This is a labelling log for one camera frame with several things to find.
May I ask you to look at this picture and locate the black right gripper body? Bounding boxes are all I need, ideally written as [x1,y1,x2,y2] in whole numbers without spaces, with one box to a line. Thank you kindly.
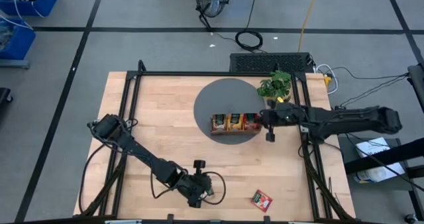
[263,102,305,142]

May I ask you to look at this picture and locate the green leafy plant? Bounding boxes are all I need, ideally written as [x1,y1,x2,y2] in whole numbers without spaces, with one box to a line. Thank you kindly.
[256,70,293,102]

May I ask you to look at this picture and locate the black metal stand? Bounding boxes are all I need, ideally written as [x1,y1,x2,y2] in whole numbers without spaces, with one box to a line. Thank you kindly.
[344,138,424,224]

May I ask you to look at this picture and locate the grey round mat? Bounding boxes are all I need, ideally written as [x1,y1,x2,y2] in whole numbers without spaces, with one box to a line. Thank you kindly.
[193,78,266,145]

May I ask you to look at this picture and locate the red strawberry tea packet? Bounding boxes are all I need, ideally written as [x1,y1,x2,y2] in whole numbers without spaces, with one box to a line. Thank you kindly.
[243,113,260,131]
[250,189,274,213]

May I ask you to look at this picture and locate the thin black floor cable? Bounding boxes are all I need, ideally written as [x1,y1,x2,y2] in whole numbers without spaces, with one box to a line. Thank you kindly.
[331,66,410,107]

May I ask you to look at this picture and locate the white looped cable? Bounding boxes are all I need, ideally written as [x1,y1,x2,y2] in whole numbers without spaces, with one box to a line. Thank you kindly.
[314,64,339,95]

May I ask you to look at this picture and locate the black perforated computer case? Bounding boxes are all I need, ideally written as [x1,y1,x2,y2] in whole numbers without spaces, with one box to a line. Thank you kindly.
[229,52,315,74]

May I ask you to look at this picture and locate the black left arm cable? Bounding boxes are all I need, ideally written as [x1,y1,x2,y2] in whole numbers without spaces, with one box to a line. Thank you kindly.
[198,170,227,206]

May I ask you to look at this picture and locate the black floor fan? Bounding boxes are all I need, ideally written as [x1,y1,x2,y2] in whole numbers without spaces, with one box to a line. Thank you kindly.
[191,0,231,31]

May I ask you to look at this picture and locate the yellow hanging cable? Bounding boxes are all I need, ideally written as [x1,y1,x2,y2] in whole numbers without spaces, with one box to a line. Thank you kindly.
[297,0,322,52]

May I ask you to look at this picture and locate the blue plastic bin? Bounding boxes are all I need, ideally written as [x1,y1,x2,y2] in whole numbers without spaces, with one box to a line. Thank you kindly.
[0,0,60,18]
[0,17,36,61]

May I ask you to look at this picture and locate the wooden three-compartment tray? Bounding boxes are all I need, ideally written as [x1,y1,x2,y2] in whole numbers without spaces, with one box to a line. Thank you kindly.
[210,113,262,137]

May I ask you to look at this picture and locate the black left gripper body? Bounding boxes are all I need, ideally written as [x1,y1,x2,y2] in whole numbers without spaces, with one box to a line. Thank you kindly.
[180,160,214,209]

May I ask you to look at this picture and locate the black coiled cable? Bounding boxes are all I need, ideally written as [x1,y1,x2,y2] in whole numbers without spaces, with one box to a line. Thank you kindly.
[234,0,264,52]

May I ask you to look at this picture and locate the white paper bag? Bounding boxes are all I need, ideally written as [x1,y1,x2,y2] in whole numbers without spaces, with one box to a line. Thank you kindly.
[352,137,407,184]

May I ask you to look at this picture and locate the orange tea packet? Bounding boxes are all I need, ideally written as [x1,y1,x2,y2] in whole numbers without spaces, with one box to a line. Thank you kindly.
[227,113,243,131]

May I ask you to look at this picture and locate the silver metal strip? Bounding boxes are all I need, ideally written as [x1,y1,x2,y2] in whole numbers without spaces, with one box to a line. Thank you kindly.
[105,219,143,224]

